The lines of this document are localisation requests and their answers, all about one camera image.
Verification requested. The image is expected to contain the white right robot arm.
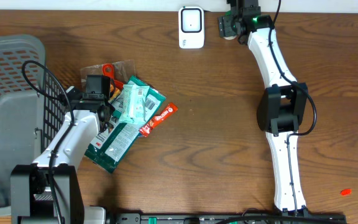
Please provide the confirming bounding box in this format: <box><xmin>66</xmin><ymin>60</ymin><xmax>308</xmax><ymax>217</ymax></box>
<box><xmin>218</xmin><ymin>14</ymin><xmax>314</xmax><ymax>216</ymax></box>

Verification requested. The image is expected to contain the small red floor marker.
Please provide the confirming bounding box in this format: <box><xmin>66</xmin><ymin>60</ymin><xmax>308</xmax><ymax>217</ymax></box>
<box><xmin>340</xmin><ymin>189</ymin><xmax>352</xmax><ymax>196</ymax></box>

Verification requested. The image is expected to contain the white jar green lid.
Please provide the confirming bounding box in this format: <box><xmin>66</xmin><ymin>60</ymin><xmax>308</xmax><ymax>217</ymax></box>
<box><xmin>223</xmin><ymin>11</ymin><xmax>237</xmax><ymax>40</ymax></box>

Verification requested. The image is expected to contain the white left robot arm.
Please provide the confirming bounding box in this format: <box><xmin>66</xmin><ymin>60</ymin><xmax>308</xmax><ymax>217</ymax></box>
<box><xmin>10</xmin><ymin>101</ymin><xmax>114</xmax><ymax>223</ymax></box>

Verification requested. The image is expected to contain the green packaged item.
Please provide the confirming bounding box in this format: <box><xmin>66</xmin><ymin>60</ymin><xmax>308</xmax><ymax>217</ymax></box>
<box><xmin>85</xmin><ymin>76</ymin><xmax>166</xmax><ymax>173</ymax></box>

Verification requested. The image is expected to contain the red snack stick packet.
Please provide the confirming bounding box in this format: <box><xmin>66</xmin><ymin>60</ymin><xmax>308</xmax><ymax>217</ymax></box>
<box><xmin>139</xmin><ymin>103</ymin><xmax>178</xmax><ymax>137</ymax></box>

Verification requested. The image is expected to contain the red packaged item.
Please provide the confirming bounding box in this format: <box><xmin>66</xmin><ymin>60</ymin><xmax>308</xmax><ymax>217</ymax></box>
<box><xmin>80</xmin><ymin>60</ymin><xmax>136</xmax><ymax>89</ymax></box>

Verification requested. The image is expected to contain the white barcode scanner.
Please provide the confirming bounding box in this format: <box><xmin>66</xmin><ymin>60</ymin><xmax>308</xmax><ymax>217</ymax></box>
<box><xmin>178</xmin><ymin>6</ymin><xmax>205</xmax><ymax>49</ymax></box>

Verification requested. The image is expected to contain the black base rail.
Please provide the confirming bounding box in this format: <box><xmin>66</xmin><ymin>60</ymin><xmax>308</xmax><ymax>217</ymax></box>
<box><xmin>82</xmin><ymin>203</ymin><xmax>347</xmax><ymax>224</ymax></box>

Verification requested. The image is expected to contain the pale green small packet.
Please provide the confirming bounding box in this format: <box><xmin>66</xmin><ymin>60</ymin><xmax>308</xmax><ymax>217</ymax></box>
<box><xmin>119</xmin><ymin>84</ymin><xmax>149</xmax><ymax>124</ymax></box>

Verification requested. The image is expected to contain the grey plastic basket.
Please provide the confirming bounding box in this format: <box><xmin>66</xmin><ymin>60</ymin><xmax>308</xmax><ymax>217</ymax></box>
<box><xmin>0</xmin><ymin>35</ymin><xmax>65</xmax><ymax>217</ymax></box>

